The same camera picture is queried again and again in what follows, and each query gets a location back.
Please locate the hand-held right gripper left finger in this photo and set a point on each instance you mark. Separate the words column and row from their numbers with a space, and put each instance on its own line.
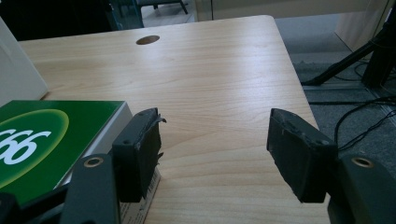
column 137, row 155

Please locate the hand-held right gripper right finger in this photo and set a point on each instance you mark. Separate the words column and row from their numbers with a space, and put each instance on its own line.
column 299, row 155

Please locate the green circuit board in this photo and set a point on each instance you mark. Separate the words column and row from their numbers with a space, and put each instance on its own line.
column 62, row 137

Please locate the white plastic bin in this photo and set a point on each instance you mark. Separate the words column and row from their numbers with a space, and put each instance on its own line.
column 15, row 71

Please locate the black tripod stand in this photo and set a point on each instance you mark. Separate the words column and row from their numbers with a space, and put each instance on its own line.
column 376, row 53

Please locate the black chair leg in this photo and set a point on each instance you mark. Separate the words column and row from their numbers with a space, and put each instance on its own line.
column 182, row 4

